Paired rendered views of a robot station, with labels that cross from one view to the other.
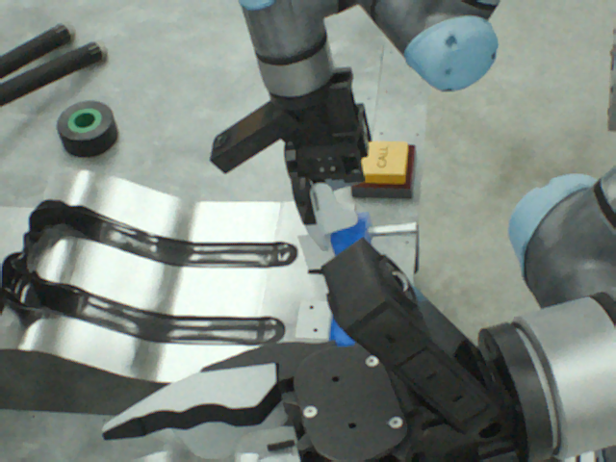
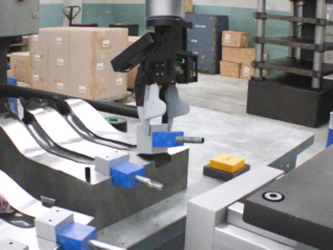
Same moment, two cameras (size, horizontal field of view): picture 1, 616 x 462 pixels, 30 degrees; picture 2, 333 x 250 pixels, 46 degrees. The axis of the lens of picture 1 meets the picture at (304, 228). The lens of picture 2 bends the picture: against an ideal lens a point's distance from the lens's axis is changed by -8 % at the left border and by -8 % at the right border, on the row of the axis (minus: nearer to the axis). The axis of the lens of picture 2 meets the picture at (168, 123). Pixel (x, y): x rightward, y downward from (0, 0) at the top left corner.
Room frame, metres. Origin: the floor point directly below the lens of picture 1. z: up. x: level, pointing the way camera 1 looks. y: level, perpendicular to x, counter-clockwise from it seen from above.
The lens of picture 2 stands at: (0.15, -0.36, 1.16)
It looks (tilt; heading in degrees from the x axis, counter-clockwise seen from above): 15 degrees down; 24
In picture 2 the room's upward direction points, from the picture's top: 2 degrees clockwise
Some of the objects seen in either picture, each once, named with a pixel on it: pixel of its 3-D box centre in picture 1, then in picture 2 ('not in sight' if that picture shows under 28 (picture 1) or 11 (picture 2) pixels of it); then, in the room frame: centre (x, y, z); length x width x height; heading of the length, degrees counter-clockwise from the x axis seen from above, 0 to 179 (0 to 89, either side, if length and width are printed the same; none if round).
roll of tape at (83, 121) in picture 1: (88, 128); (113, 125); (1.19, 0.28, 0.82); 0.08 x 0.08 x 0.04
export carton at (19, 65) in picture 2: not in sight; (31, 66); (4.67, 3.88, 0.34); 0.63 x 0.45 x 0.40; 76
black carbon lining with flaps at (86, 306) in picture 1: (139, 273); (61, 125); (0.83, 0.19, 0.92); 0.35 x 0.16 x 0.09; 76
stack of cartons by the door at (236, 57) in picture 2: not in sight; (244, 55); (7.54, 1.48, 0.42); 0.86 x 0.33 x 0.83; 76
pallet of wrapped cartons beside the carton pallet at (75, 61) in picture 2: not in sight; (75, 65); (4.32, 2.77, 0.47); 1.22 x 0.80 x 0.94; 80
